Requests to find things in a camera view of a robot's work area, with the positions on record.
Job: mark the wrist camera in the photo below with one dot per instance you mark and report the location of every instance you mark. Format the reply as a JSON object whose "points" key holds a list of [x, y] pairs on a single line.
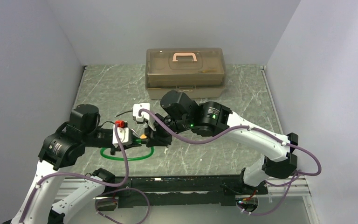
{"points": [[123, 132], [143, 117]]}

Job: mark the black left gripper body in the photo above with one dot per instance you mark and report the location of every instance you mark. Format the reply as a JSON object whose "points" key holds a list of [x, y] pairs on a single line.
{"points": [[113, 149]]}

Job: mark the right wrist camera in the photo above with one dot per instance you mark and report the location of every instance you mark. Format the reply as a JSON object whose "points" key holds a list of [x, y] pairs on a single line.
{"points": [[143, 117]]}

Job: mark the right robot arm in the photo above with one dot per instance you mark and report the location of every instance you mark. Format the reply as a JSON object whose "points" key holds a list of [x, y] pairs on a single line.
{"points": [[200, 124]]}

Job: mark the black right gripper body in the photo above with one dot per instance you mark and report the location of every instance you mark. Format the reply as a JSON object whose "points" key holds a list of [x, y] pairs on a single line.
{"points": [[160, 134]]}

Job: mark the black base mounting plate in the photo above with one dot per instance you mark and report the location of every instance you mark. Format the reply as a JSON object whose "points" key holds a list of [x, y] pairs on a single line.
{"points": [[224, 190]]}

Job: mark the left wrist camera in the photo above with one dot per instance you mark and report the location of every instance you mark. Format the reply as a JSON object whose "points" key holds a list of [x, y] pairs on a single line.
{"points": [[123, 132]]}

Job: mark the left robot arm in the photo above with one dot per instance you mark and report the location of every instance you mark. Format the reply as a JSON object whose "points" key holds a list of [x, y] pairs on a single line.
{"points": [[58, 155]]}

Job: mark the translucent brown plastic toolbox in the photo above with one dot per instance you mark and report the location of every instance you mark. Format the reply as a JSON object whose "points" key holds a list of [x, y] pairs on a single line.
{"points": [[198, 72]]}

